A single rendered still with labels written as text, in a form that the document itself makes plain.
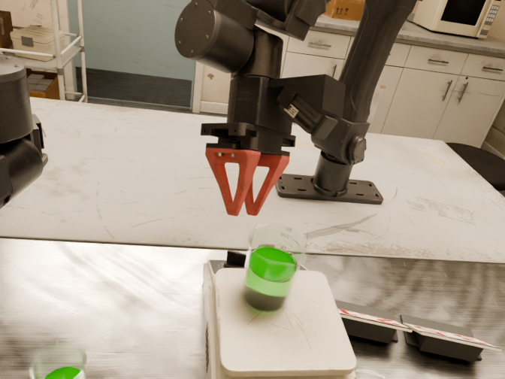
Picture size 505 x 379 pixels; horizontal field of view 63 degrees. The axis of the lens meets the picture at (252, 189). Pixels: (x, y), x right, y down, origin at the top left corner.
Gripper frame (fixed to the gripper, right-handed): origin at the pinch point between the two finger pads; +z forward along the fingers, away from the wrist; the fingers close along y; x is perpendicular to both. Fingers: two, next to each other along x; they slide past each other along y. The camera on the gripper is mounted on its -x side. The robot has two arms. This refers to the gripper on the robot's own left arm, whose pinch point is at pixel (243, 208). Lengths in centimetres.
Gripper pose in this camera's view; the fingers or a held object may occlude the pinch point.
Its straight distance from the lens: 47.8
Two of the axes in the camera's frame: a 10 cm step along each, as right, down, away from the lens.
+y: 6.3, 0.4, 7.7
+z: -0.9, 10.0, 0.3
